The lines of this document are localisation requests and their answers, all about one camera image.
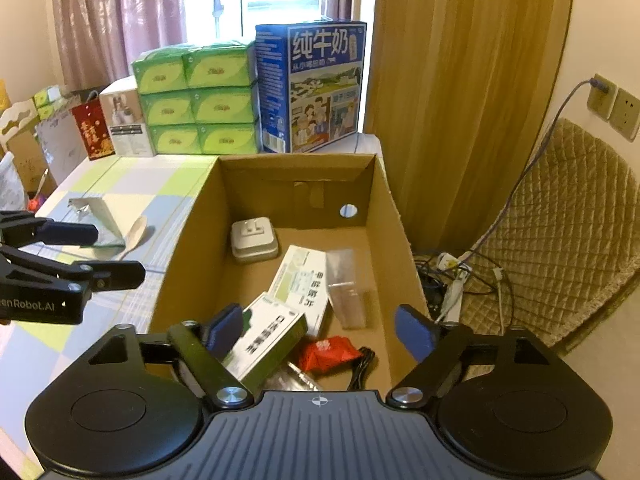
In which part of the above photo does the green tissue box pack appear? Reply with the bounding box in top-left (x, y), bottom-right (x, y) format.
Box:
top-left (131, 39), bottom-right (260, 155)

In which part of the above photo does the brown cardboard box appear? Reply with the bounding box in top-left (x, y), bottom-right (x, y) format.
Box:
top-left (150, 154), bottom-right (425, 392)

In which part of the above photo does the white power adapter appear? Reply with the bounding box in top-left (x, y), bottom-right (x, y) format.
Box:
top-left (230, 217), bottom-right (280, 264)

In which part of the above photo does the wall power socket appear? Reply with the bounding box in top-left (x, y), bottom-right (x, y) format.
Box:
top-left (587, 74), bottom-right (618, 122)

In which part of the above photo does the red candy packet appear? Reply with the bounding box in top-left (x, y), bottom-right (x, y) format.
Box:
top-left (296, 336), bottom-right (362, 375)

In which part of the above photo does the beige plastic spoon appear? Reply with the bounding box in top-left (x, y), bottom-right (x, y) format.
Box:
top-left (117, 216), bottom-right (148, 260)

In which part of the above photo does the silver foil pouch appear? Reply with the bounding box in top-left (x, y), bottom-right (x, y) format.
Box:
top-left (67, 197), bottom-right (125, 248)

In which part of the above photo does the blue milk carton box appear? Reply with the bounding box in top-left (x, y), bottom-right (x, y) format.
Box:
top-left (255, 20), bottom-right (367, 154)

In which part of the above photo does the white blue medicine box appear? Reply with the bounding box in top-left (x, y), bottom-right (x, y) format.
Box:
top-left (268, 245), bottom-right (329, 338)

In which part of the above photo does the pink curtain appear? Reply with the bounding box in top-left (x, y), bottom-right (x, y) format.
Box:
top-left (51, 0), bottom-right (186, 90)

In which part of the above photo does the clear plastic lid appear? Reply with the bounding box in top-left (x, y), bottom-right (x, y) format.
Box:
top-left (326, 248), bottom-right (372, 330)

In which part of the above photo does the brown carton with white handle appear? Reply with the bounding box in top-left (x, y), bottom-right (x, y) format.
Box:
top-left (1, 100), bottom-right (49, 194)

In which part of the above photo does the white power strip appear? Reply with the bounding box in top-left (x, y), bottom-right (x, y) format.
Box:
top-left (436, 252), bottom-right (471, 324)

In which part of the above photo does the clear plastic bag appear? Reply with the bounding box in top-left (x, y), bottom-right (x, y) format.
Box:
top-left (0, 152), bottom-right (28, 211)

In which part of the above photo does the red gift envelope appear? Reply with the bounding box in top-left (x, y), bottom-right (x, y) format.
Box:
top-left (70, 99), bottom-right (115, 160)

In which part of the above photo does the green white oral box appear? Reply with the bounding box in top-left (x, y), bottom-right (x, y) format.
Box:
top-left (222, 292), bottom-right (307, 394)

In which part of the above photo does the white product box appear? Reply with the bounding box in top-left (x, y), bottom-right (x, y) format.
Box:
top-left (99, 82), bottom-right (155, 157)

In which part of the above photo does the quilted chair cushion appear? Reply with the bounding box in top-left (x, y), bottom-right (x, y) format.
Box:
top-left (460, 118), bottom-right (639, 353)

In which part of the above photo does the clear plastic container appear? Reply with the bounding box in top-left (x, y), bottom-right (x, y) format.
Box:
top-left (262, 362), bottom-right (322, 391)

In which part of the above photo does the grey charging cable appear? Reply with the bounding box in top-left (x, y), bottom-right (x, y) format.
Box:
top-left (464, 77), bottom-right (609, 261)

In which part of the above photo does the checkered tablecloth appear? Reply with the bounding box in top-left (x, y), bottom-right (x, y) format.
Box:
top-left (0, 153), bottom-right (222, 476)

